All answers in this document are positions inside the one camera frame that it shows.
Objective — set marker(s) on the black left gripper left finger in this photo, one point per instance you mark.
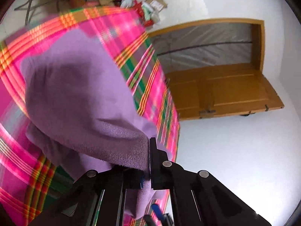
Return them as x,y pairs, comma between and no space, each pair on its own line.
94,199

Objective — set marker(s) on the red gift box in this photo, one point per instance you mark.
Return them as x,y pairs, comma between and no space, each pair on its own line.
143,14

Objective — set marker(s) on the pink plaid bed sheet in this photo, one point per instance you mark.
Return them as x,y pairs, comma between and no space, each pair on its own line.
30,182

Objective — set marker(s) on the brown wooden door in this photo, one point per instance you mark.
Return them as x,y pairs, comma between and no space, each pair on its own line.
219,91

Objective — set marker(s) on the purple fleece garment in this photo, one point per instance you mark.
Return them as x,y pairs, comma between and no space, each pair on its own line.
82,114

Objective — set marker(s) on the plastic wrapped mattress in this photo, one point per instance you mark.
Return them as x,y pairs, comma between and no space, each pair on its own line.
204,45

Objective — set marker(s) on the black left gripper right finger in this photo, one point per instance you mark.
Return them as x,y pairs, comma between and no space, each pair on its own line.
198,198

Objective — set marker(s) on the cardboard box with label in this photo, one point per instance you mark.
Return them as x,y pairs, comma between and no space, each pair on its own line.
159,5

